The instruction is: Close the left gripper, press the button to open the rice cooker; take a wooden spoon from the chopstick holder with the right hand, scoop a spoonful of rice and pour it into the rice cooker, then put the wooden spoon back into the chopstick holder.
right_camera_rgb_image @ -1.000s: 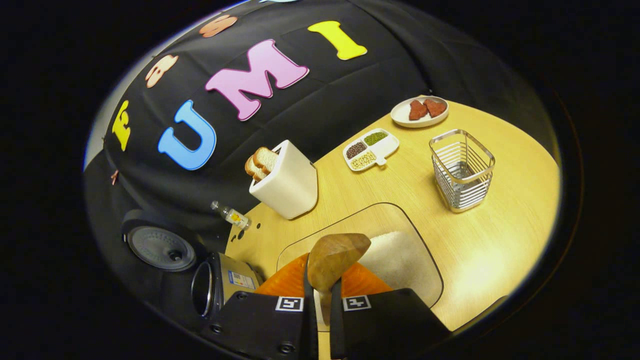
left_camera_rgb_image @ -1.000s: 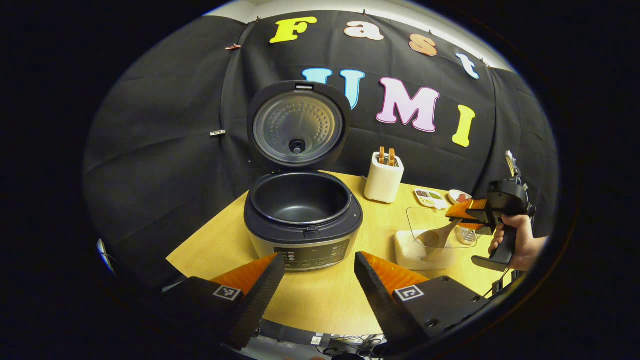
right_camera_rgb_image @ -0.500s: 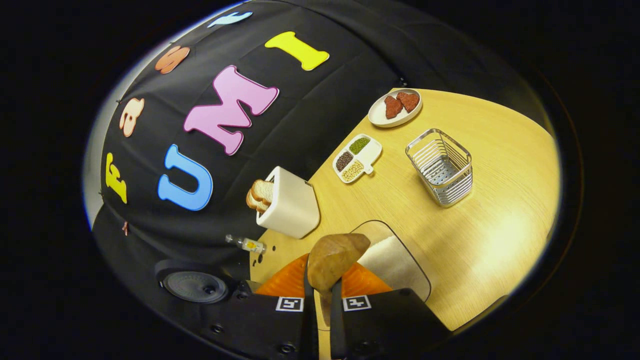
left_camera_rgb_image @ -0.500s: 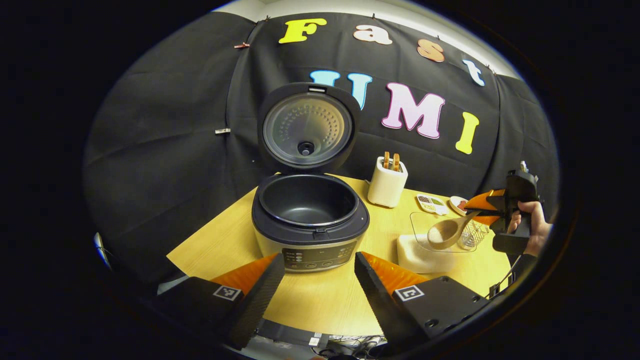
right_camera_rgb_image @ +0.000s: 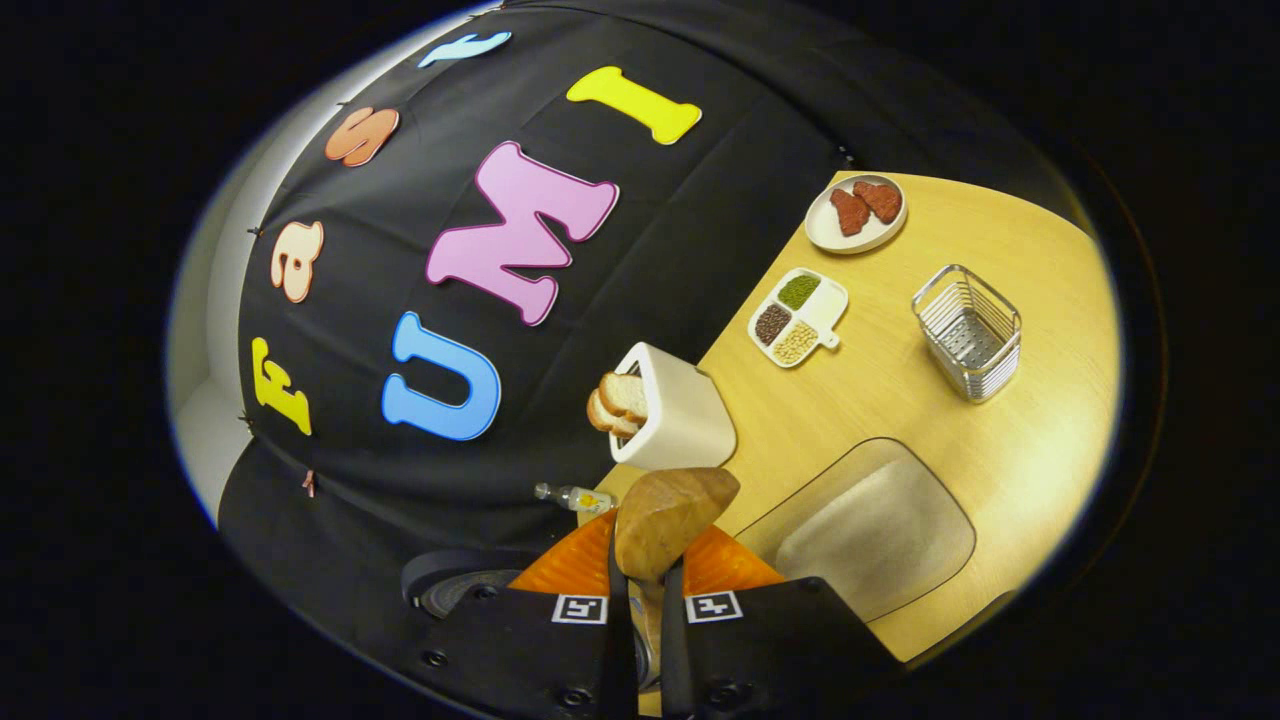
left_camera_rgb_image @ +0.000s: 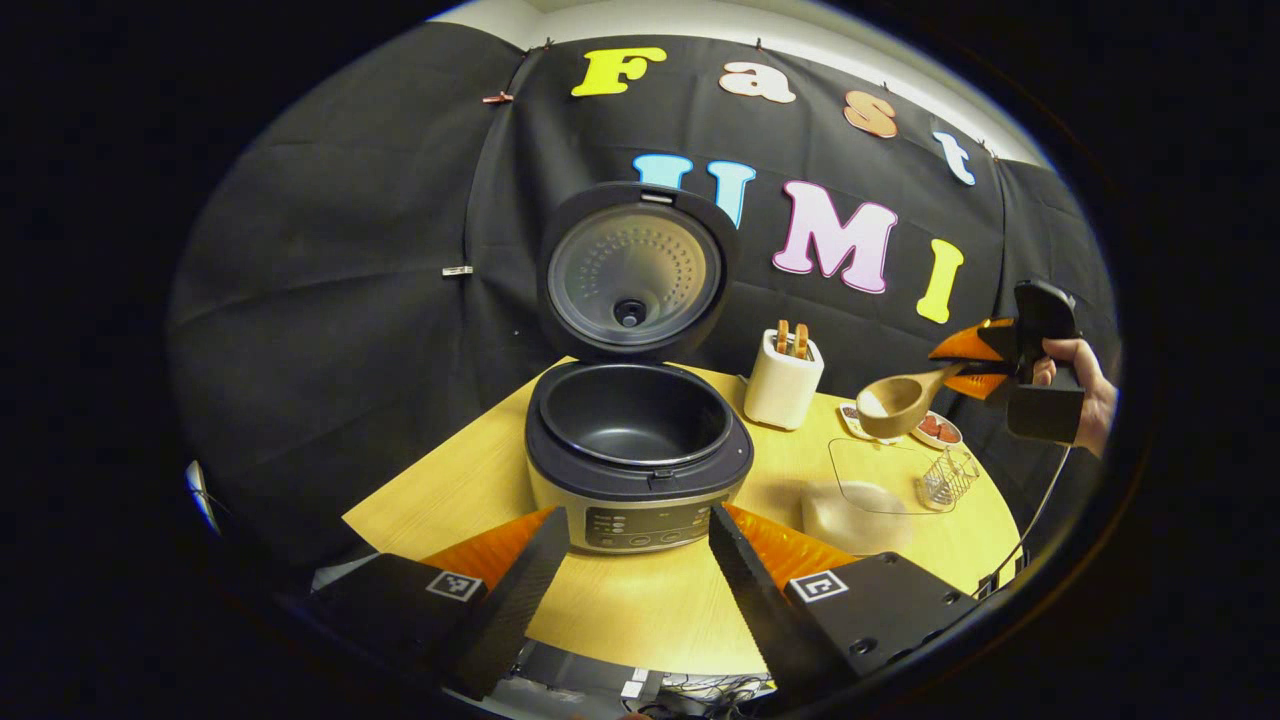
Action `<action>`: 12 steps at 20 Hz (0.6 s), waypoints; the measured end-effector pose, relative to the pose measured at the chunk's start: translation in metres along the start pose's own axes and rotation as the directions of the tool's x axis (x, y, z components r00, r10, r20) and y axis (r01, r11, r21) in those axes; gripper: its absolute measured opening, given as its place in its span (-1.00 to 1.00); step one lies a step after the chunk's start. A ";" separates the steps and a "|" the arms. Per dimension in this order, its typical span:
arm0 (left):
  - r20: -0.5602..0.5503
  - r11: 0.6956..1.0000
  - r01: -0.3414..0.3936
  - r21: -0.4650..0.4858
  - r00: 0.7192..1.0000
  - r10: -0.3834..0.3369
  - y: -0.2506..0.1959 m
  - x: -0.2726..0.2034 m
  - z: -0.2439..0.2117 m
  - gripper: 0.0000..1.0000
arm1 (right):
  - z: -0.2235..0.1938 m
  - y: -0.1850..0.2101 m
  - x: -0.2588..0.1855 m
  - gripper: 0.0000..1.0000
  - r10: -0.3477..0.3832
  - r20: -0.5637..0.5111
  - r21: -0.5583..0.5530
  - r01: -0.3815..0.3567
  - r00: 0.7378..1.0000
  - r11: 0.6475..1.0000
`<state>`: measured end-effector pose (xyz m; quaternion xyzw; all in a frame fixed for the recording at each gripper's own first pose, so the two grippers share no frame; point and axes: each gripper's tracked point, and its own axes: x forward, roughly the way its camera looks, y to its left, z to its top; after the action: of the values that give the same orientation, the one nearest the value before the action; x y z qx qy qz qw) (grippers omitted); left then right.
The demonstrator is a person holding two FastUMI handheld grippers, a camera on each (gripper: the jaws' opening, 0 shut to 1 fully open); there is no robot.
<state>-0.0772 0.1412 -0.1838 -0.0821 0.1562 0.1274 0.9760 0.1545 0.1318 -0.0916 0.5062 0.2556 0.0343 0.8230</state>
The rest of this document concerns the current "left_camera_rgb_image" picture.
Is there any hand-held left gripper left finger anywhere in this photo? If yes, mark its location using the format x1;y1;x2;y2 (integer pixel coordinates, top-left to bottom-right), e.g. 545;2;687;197
300;505;571;701

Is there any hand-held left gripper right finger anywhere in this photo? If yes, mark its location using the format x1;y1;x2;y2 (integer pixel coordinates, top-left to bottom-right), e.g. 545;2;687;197
708;502;981;706

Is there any wooden spoon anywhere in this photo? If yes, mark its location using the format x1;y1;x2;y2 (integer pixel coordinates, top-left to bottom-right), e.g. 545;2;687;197
856;362;966;440

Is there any wire metal chopstick holder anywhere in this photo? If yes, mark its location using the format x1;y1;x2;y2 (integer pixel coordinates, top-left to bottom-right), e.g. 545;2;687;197
918;447;981;509

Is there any dark grey rice cooker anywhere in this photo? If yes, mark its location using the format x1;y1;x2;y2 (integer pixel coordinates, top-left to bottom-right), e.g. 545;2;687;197
524;181;755;555

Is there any white round plate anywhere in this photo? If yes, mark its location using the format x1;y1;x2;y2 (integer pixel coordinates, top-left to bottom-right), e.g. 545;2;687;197
912;412;963;451

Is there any white toaster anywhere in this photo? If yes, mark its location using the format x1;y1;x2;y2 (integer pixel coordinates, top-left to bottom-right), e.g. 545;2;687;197
743;328;826;432

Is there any black backdrop cloth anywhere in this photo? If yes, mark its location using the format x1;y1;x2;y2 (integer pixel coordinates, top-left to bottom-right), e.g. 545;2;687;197
165;20;1121;571

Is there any black cable bundle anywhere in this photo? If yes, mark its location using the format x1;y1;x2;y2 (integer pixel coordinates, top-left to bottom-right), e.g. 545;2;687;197
640;672;779;717

